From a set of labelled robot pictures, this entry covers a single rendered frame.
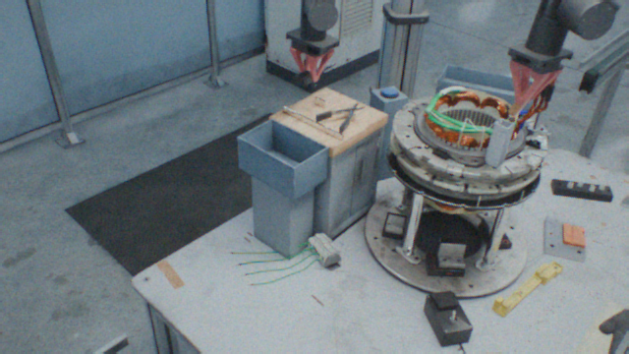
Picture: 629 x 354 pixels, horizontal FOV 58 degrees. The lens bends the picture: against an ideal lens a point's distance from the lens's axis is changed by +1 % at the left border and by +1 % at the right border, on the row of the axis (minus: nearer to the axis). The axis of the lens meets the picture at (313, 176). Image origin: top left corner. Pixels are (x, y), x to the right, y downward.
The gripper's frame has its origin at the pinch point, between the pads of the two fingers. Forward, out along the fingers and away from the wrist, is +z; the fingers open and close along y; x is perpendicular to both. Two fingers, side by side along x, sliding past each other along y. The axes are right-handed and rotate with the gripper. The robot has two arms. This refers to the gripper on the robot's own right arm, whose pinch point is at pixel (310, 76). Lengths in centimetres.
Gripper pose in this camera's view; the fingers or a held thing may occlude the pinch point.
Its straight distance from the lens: 125.1
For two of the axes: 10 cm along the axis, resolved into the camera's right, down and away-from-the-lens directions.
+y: 7.5, 4.3, -5.0
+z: -0.6, 8.0, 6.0
